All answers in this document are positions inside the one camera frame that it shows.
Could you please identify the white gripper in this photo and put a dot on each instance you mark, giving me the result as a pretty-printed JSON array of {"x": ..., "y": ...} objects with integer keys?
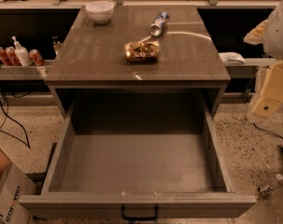
[{"x": 278, "y": 36}]

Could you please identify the orange can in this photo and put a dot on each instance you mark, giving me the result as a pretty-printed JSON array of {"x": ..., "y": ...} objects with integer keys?
[{"x": 138, "y": 52}]

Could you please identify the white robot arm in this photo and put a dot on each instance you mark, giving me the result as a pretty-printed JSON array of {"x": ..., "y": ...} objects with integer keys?
[{"x": 269, "y": 33}]

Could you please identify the blue silver can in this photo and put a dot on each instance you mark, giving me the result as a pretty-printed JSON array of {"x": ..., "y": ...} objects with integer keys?
[{"x": 159, "y": 24}]

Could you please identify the open grey top drawer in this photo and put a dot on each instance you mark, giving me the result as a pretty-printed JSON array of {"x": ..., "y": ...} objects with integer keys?
[{"x": 138, "y": 150}]

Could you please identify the red soda can right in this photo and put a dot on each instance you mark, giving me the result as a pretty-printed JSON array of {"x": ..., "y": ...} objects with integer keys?
[{"x": 36, "y": 57}]

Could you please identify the red soda can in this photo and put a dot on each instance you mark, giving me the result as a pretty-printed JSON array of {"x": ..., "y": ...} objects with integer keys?
[
  {"x": 10, "y": 52},
  {"x": 36, "y": 57},
  {"x": 4, "y": 58}
]

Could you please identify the red soda can middle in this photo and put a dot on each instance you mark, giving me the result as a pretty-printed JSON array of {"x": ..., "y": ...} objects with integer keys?
[{"x": 10, "y": 52}]

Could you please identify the red soda can left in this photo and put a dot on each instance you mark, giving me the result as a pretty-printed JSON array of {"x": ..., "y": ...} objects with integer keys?
[{"x": 4, "y": 58}]

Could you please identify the white folded cloth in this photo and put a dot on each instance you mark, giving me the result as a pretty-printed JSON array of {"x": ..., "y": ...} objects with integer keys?
[{"x": 232, "y": 58}]

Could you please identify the clear plastic bottle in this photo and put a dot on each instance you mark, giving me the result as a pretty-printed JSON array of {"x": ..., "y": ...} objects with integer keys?
[{"x": 271, "y": 184}]

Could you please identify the white bowl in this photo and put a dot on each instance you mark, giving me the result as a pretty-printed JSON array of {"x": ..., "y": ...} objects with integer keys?
[{"x": 100, "y": 11}]

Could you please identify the small dark bottle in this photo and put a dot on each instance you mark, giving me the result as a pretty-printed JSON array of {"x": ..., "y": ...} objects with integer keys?
[{"x": 56, "y": 44}]

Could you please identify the white pump bottle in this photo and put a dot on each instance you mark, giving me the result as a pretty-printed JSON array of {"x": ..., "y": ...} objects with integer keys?
[{"x": 22, "y": 53}]

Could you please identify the cardboard box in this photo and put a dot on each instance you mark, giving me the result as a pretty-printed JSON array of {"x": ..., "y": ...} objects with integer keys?
[{"x": 13, "y": 184}]

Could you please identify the black drawer handle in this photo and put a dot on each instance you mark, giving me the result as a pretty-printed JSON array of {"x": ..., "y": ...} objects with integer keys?
[{"x": 139, "y": 214}]

